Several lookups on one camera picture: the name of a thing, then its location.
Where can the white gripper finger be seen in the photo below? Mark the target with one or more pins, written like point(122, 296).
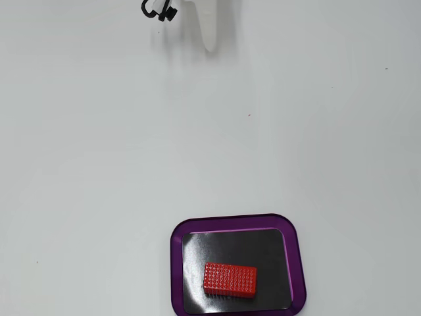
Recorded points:
point(207, 23)

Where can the red textured cube block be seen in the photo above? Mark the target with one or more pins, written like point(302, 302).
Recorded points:
point(230, 279)

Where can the small black knob fitting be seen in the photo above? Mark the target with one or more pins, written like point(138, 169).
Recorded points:
point(167, 14)

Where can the purple tray with black pad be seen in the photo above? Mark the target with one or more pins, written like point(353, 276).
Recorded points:
point(237, 243)

